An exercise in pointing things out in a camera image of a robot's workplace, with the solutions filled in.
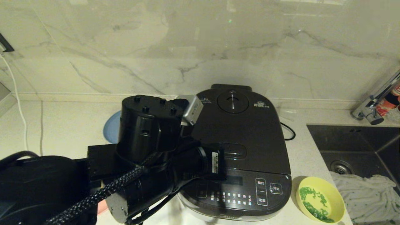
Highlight chopped green onions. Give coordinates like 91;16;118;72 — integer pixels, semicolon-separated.
299;187;335;223

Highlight yellow bowl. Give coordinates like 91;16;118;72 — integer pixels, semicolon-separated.
295;177;346;224

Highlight blue plate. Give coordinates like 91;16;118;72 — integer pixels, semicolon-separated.
103;110;122;144

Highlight sink drain strainer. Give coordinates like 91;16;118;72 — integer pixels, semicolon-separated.
331;160;355;175

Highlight steel sink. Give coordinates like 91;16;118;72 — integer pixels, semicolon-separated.
306;124;400;225

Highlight white speckled cloth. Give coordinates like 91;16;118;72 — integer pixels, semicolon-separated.
330;171;400;224

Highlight chrome faucet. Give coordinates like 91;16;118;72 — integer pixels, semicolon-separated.
350;69;400;125

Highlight orange dish soap bottle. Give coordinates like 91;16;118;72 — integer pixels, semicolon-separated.
375;83;400;117

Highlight black power cord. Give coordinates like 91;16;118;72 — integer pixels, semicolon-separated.
280;122;296;141

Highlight braided left arm cable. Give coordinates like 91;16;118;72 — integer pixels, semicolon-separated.
44;164;147;225

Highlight white cable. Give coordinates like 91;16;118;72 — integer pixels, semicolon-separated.
0;55;29;151

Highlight black wall socket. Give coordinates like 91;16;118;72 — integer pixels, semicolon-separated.
0;33;15;53

